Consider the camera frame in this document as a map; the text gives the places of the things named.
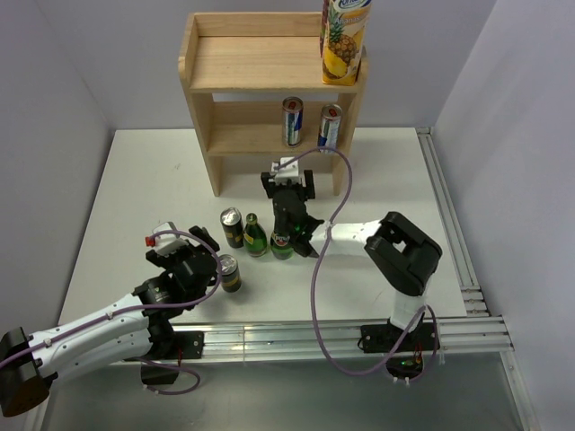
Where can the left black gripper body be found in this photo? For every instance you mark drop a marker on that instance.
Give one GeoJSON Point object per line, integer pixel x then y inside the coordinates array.
{"type": "Point", "coordinates": [179, 256]}

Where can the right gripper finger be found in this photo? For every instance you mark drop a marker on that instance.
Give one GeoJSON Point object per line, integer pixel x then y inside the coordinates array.
{"type": "Point", "coordinates": [269, 184]}
{"type": "Point", "coordinates": [308, 189]}

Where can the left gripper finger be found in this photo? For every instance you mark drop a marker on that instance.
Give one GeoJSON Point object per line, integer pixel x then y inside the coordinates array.
{"type": "Point", "coordinates": [207, 247]}
{"type": "Point", "coordinates": [159, 260]}

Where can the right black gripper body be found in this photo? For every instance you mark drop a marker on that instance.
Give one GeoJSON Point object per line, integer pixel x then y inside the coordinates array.
{"type": "Point", "coordinates": [278, 229]}

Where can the green glass bottle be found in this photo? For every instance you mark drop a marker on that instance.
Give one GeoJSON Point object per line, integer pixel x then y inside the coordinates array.
{"type": "Point", "coordinates": [254, 237]}
{"type": "Point", "coordinates": [280, 247]}

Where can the black can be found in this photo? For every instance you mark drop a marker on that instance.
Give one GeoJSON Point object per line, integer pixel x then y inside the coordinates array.
{"type": "Point", "coordinates": [231, 278]}
{"type": "Point", "coordinates": [232, 224]}

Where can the silver red-top can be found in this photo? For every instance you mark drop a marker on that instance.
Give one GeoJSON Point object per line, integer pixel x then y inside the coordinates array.
{"type": "Point", "coordinates": [329, 127]}
{"type": "Point", "coordinates": [292, 111]}

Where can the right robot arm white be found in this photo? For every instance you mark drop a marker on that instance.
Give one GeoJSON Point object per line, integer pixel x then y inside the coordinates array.
{"type": "Point", "coordinates": [405, 255]}

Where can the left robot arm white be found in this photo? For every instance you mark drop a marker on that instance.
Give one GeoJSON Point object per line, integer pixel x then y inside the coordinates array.
{"type": "Point", "coordinates": [137, 326]}

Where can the wooden two-tier shelf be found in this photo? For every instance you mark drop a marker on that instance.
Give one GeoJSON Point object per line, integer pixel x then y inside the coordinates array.
{"type": "Point", "coordinates": [236, 68]}

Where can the pineapple juice carton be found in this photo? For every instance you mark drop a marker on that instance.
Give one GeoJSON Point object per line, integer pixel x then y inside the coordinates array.
{"type": "Point", "coordinates": [342, 36]}

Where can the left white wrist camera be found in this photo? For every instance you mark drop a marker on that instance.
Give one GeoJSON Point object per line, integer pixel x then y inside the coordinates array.
{"type": "Point", "coordinates": [164, 243]}

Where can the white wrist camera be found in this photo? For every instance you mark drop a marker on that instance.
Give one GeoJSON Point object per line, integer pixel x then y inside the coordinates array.
{"type": "Point", "coordinates": [164, 243]}
{"type": "Point", "coordinates": [285, 171]}

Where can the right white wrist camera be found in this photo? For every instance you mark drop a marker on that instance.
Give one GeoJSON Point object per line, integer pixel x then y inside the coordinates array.
{"type": "Point", "coordinates": [285, 171]}

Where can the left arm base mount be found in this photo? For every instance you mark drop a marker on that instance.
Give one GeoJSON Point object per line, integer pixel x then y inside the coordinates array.
{"type": "Point", "coordinates": [185, 345]}

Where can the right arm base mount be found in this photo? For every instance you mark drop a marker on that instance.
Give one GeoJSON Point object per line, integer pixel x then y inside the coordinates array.
{"type": "Point", "coordinates": [408, 361]}

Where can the right side aluminium rail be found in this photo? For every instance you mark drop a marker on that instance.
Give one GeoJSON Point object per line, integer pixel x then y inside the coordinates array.
{"type": "Point", "coordinates": [469, 285]}

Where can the aluminium rail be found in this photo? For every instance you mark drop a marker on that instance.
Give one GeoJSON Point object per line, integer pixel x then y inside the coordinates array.
{"type": "Point", "coordinates": [469, 285]}
{"type": "Point", "coordinates": [262, 342]}

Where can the front aluminium rail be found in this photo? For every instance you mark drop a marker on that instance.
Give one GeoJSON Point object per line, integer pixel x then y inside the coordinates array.
{"type": "Point", "coordinates": [262, 342]}

